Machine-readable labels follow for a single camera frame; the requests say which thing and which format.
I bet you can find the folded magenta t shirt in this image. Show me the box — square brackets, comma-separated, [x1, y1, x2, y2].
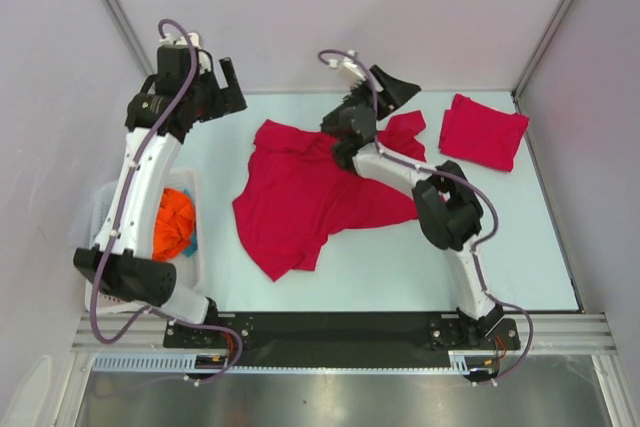
[438, 94, 530, 172]

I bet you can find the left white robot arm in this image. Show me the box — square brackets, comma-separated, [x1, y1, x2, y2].
[73, 34, 247, 347]

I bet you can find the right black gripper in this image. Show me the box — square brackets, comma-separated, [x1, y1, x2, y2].
[321, 66, 420, 129]

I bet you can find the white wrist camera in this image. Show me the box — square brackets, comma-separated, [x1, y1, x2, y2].
[328, 50, 368, 88]
[158, 31, 204, 49]

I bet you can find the orange t shirt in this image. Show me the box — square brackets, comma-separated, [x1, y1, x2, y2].
[152, 188, 196, 262]

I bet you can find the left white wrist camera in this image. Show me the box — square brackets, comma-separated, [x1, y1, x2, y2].
[158, 31, 204, 49]

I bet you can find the grey slotted cable duct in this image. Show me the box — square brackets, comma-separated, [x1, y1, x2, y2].
[93, 351, 498, 376]

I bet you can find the white plastic laundry basket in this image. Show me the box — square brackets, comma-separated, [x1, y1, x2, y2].
[88, 168, 205, 316]

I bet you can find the teal t shirt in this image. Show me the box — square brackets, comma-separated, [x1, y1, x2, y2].
[182, 189, 198, 258]

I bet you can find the magenta t shirt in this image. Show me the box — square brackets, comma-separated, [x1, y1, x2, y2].
[232, 120, 417, 282]
[438, 94, 530, 172]

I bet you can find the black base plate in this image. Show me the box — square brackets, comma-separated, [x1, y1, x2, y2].
[164, 310, 521, 369]

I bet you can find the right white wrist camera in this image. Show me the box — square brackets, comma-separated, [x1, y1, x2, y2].
[328, 50, 368, 88]

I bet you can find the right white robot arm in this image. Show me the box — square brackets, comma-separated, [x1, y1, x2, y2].
[321, 57, 504, 348]

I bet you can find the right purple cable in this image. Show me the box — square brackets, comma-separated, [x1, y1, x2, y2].
[318, 49, 535, 386]

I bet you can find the purple cable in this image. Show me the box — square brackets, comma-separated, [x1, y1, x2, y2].
[88, 19, 244, 388]
[318, 49, 535, 386]

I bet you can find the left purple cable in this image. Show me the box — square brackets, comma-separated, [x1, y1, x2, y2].
[88, 19, 244, 388]

